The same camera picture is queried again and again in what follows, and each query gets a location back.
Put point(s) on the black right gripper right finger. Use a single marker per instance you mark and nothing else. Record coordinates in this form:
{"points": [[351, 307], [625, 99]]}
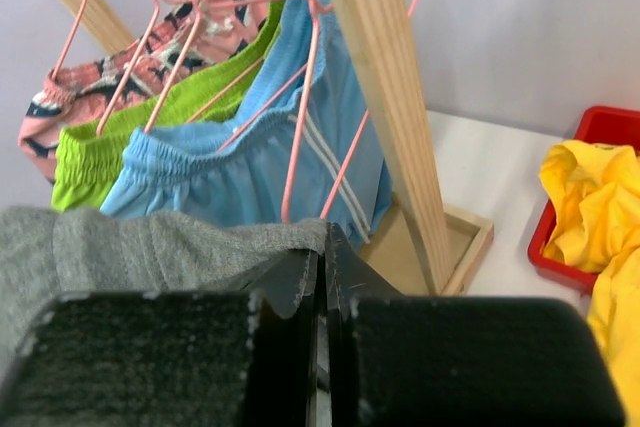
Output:
{"points": [[399, 360]]}

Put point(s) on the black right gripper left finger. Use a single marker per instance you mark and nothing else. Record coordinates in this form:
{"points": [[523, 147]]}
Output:
{"points": [[241, 357]]}

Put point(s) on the grey shorts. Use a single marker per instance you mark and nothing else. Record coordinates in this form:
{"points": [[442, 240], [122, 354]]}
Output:
{"points": [[45, 253]]}

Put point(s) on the yellow shorts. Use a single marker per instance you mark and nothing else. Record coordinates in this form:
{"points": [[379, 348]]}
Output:
{"points": [[613, 317]]}

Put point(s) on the pink wire hanger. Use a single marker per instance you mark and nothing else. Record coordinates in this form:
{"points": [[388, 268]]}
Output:
{"points": [[336, 168]]}

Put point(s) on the light blue shorts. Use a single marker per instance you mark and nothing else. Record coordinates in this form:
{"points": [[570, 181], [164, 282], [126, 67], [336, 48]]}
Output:
{"points": [[230, 173]]}

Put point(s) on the lime green shorts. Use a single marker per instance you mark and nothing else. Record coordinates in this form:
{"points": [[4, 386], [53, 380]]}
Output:
{"points": [[88, 166]]}

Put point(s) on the pink shark print shorts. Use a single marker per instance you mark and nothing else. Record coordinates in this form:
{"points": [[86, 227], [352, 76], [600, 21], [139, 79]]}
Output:
{"points": [[125, 62]]}

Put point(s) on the wooden clothes rack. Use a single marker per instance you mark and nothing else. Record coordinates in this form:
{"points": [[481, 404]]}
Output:
{"points": [[420, 245]]}

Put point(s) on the red plastic tray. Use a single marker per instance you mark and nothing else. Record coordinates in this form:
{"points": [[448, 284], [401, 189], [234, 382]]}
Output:
{"points": [[592, 214]]}

